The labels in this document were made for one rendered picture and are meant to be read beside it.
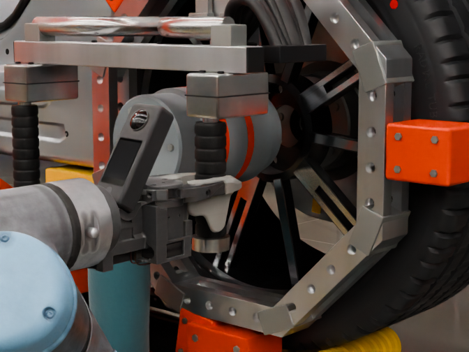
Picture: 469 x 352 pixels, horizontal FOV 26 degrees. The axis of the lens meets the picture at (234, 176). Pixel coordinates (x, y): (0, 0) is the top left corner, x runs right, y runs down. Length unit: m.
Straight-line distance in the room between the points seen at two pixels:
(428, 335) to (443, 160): 2.18
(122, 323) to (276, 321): 0.22
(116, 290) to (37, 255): 0.69
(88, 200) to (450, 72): 0.52
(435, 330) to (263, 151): 2.10
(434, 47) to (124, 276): 0.53
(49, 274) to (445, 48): 0.71
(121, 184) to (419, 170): 0.38
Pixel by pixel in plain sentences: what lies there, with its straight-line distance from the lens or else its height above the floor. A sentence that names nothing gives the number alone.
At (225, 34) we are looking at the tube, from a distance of 1.15.
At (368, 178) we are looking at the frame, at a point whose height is 0.81.
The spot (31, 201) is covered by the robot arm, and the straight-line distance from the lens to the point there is 0.95.
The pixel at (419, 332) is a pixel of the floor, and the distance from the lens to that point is 3.40.
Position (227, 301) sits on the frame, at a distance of 1.45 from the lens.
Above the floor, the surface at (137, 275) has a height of 0.65.
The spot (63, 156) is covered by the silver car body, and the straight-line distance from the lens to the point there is 1.91.
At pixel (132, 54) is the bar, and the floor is 0.97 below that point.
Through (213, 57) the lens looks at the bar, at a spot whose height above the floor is 0.97.
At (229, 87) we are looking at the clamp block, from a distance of 1.13.
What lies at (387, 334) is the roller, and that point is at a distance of 1.58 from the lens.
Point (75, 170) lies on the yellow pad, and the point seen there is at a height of 0.73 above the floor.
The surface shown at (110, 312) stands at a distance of 1.45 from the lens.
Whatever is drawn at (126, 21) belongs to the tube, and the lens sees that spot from 1.33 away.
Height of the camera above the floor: 1.01
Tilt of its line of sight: 9 degrees down
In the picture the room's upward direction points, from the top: straight up
